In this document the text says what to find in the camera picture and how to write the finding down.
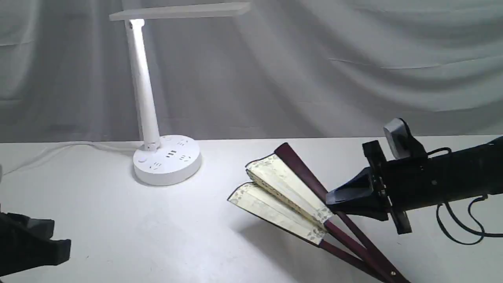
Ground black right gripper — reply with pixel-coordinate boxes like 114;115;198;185
325;140;428;235

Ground folding paper fan red ribs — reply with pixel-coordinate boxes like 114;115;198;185
227;143;411;283

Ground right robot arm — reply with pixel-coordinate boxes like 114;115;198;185
325;138;502;234

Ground white desk lamp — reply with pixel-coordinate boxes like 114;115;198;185
108;2;250;186

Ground grey backdrop curtain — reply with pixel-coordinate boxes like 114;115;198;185
0;0;503;143

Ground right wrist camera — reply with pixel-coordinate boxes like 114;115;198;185
383;118;426;160

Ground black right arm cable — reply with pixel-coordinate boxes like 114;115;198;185
426;147;503;245

